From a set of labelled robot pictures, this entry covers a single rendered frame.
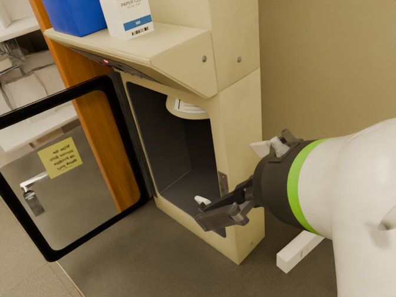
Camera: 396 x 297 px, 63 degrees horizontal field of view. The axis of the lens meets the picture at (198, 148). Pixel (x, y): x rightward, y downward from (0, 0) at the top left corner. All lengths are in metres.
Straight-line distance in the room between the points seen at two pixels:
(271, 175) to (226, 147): 0.26
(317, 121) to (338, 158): 0.76
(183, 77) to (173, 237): 0.56
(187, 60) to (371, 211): 0.32
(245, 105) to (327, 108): 0.42
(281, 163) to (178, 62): 0.21
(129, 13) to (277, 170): 0.31
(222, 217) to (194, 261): 0.44
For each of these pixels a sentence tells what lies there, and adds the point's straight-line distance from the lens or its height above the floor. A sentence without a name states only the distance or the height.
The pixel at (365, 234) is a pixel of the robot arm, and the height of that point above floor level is 1.48.
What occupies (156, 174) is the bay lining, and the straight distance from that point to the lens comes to 0.89.
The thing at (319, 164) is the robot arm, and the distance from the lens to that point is 0.27.
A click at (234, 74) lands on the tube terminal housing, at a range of 0.54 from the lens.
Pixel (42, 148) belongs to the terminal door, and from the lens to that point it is 0.75.
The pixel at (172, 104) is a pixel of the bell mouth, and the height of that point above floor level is 1.34.
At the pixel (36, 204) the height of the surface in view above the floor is 1.19.
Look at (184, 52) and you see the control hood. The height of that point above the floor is 1.50.
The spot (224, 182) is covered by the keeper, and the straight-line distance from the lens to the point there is 0.64.
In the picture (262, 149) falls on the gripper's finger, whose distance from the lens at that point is 0.55.
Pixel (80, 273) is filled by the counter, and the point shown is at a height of 0.94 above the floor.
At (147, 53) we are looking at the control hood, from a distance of 0.43.
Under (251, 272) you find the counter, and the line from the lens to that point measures 0.83.
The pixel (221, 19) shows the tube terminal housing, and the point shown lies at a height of 1.52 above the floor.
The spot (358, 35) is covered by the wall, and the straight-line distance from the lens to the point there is 0.86.
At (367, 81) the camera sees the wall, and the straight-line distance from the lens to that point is 0.89.
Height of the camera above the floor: 1.65
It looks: 36 degrees down
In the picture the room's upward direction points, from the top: 10 degrees counter-clockwise
